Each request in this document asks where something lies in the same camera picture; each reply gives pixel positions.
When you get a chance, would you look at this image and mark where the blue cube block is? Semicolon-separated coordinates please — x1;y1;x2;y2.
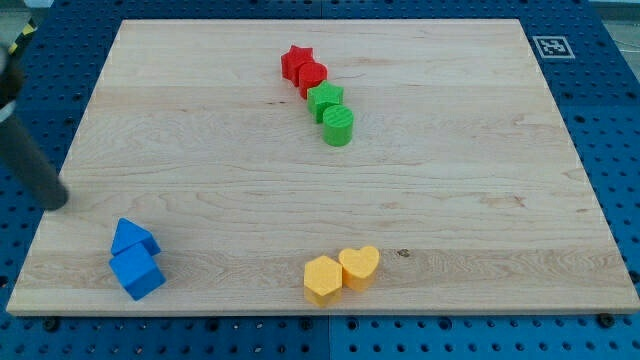
109;244;166;301

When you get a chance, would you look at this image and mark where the green cylinder block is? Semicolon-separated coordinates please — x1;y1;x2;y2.
322;105;354;147

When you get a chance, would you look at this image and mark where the green star block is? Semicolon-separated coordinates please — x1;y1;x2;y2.
307;80;344;123

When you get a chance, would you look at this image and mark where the yellow heart block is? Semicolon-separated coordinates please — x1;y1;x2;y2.
338;245;380;292

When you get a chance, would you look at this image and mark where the yellow hexagon block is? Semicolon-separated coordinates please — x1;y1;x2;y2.
303;255;343;308

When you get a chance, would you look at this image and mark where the wooden board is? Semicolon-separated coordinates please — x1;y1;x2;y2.
7;19;639;317

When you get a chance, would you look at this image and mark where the red cylinder block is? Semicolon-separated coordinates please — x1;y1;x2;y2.
298;62;328;99

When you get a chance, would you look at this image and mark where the red star block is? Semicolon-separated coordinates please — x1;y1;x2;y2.
281;44;315;87

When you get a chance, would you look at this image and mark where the blue triangle block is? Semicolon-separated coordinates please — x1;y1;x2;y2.
111;218;161;256

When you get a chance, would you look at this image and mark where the white fiducial marker tag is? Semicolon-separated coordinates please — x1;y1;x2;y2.
532;35;575;59

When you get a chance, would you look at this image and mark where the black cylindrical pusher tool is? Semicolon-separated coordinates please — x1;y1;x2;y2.
1;44;69;210

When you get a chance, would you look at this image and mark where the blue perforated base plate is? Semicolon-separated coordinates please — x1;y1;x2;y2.
1;0;639;359

